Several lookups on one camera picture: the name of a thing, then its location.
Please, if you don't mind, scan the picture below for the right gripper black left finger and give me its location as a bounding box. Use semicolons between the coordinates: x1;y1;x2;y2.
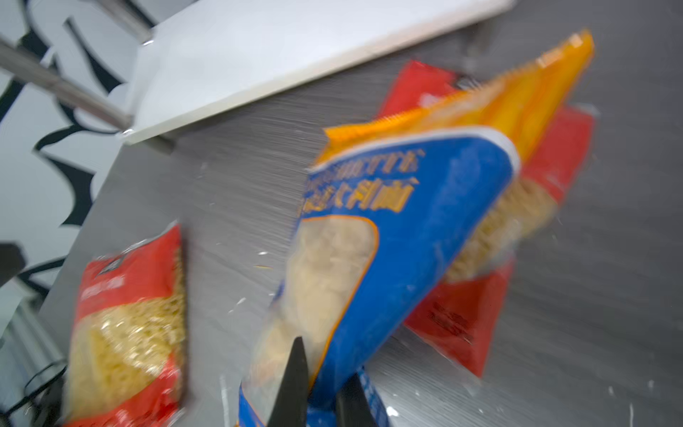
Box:
267;337;309;427

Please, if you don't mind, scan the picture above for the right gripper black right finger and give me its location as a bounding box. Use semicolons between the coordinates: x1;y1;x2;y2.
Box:
335;374;377;427

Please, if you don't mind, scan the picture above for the red macaroni bag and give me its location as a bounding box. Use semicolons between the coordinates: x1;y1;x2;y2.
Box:
63;222;188;426
375;59;596;379

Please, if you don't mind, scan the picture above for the blue orecchiette pasta bag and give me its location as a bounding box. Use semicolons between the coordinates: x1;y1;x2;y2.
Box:
238;31;594;426

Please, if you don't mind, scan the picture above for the white two-tier shelf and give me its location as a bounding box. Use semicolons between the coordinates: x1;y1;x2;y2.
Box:
1;1;512;144

